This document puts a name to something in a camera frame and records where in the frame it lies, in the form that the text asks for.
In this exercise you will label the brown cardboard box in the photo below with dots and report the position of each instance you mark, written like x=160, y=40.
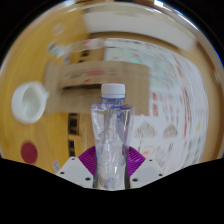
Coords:
x=100, y=75

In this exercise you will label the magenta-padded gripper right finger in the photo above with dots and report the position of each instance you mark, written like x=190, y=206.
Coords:
x=146, y=170

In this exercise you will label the flat round red coaster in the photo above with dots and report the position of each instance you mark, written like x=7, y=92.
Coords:
x=29, y=152

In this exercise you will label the clear plastic bottle white cap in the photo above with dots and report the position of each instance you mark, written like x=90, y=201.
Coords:
x=112, y=133

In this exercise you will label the large printed wall poster display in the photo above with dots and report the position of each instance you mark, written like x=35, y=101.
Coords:
x=166, y=100

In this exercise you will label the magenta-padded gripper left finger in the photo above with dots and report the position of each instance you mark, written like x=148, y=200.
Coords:
x=71, y=171

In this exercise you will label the round blue white sticker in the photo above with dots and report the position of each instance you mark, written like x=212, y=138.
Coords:
x=55, y=165

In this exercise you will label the white cup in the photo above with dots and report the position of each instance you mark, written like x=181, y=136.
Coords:
x=28, y=103

